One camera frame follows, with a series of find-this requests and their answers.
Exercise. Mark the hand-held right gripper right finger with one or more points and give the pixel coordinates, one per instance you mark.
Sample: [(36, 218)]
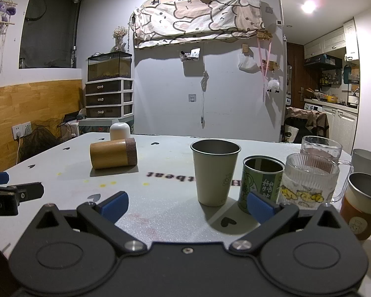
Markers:
[(259, 207)]

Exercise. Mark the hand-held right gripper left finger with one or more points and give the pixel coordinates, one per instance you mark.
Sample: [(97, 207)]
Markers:
[(115, 205)]

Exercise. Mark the bamboo cup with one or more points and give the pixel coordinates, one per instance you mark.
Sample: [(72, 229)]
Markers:
[(111, 154)]

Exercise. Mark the green printed tin cup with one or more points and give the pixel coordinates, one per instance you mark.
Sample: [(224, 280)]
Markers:
[(259, 176)]

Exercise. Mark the grey metal cup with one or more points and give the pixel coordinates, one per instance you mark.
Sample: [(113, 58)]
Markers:
[(215, 173)]

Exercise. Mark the clear glass cup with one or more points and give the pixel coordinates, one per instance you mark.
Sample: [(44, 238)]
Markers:
[(321, 148)]

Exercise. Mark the metal cup with brown sleeve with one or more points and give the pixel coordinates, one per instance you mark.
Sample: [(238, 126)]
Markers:
[(361, 210)]

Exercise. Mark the white cup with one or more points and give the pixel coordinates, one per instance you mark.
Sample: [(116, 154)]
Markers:
[(366, 161)]

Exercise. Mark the black net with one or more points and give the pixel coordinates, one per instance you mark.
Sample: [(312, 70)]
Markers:
[(38, 142)]

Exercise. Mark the ribbed glass mug yellow print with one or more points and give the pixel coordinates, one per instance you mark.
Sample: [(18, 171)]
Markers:
[(309, 179)]

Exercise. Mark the white round speaker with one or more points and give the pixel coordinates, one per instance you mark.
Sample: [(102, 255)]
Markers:
[(119, 131)]

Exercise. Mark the green printed cabinet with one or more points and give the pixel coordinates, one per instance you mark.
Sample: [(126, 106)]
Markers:
[(95, 126)]

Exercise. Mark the chair with brown clothing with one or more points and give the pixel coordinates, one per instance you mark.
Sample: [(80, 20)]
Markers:
[(309, 123)]

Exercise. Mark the white plastic drawer unit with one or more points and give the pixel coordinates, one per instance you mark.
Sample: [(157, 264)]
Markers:
[(109, 99)]

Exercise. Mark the white kitchen counter cabinet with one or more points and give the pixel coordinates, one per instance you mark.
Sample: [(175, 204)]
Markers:
[(334, 120)]

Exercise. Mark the white sheep plush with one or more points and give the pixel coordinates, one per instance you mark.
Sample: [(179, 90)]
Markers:
[(273, 86)]

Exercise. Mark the glass fish tank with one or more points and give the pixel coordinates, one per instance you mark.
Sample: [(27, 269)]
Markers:
[(109, 66)]

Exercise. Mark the white face mask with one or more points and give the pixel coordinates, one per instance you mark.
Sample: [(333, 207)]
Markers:
[(249, 63)]

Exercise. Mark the black range hood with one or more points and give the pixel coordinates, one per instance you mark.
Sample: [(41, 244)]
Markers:
[(323, 60)]

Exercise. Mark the purple plush toy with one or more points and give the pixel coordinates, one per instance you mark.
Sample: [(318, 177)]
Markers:
[(0, 9)]

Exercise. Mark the dried flowers in vase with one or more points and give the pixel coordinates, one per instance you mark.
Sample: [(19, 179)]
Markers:
[(120, 35)]

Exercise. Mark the printed pink bear cloth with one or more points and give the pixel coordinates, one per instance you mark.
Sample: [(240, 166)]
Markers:
[(198, 15)]

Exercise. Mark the white wall socket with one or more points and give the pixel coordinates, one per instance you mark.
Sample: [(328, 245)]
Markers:
[(22, 130)]

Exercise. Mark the white wall switch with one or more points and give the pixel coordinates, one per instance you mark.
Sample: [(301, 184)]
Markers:
[(193, 98)]

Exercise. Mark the clear wall organizer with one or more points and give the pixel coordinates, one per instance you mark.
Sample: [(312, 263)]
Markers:
[(190, 55)]

